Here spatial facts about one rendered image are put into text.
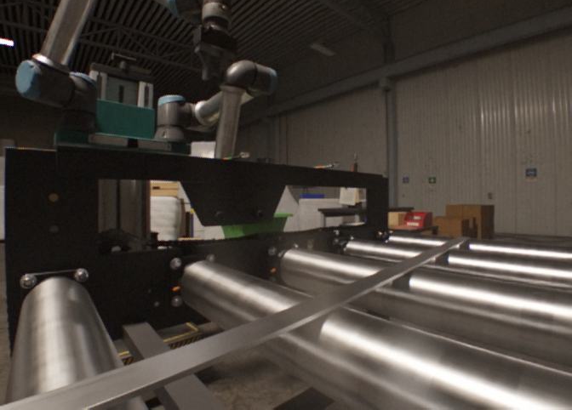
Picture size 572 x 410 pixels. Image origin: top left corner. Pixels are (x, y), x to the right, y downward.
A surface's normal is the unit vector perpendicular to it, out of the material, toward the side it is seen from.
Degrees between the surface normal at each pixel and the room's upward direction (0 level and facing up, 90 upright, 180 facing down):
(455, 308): 76
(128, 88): 90
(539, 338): 93
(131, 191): 90
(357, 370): 65
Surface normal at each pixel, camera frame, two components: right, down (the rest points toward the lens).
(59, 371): -0.11, -0.99
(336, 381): -0.76, 0.04
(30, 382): -0.39, -0.86
